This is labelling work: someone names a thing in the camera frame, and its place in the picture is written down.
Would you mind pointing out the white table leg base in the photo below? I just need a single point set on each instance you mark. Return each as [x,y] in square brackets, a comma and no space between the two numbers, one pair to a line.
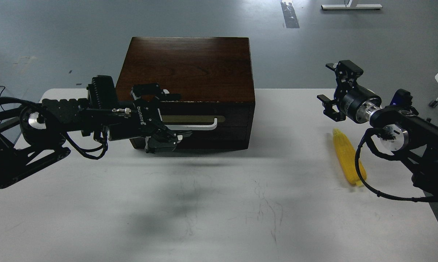
[351,5]

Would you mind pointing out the wooden drawer with white handle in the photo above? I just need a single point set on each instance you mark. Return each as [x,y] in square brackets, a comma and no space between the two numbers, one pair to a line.
[205,115]

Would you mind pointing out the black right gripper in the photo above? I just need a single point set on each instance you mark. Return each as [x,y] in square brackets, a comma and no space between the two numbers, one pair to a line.
[354,103]

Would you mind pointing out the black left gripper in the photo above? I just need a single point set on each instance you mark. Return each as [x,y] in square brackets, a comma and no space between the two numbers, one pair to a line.
[145,120]

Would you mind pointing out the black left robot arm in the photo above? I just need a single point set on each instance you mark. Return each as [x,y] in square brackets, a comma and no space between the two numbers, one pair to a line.
[32,135]

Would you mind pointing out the yellow corn cob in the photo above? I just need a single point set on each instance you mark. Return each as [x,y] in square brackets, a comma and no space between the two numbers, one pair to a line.
[346,153]

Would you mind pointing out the dark wooden cabinet box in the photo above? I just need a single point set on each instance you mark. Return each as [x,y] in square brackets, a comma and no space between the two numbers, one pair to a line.
[201,69]

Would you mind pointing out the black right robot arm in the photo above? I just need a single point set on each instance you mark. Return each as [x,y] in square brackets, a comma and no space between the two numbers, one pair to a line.
[396,131]

